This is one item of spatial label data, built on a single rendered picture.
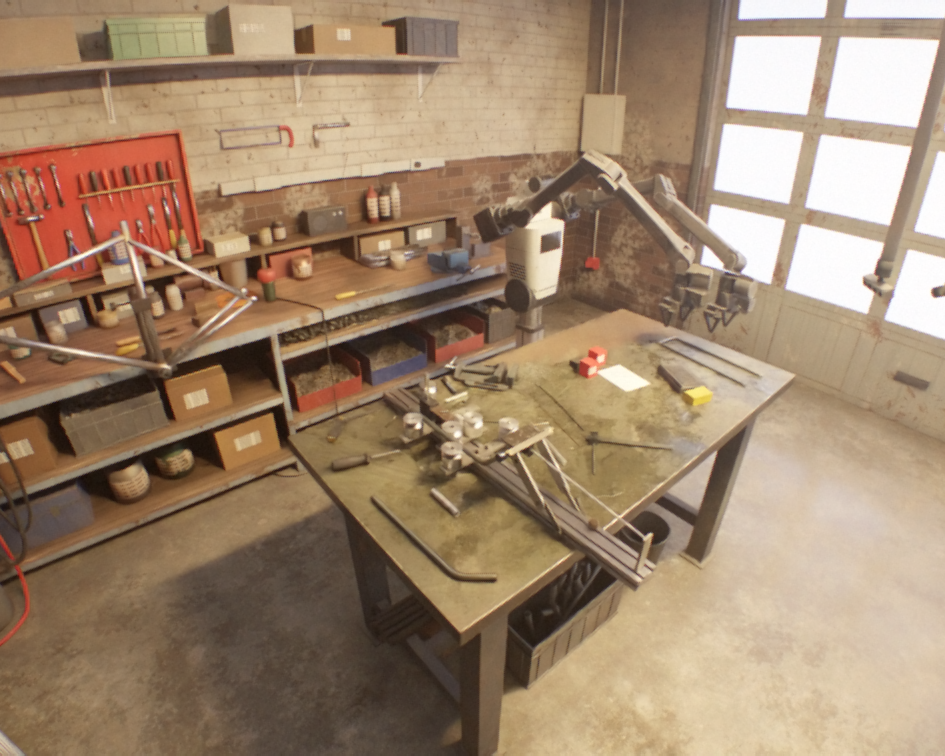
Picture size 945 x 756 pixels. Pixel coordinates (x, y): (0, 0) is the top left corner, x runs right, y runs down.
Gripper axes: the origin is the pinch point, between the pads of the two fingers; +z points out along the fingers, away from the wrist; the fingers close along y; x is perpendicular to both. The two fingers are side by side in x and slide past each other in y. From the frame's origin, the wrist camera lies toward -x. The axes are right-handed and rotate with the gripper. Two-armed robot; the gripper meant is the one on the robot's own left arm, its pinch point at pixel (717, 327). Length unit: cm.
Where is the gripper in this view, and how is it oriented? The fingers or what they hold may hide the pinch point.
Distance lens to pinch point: 201.1
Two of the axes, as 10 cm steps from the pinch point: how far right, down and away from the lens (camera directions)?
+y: 8.2, -2.8, 5.0
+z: 0.0, 8.7, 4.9
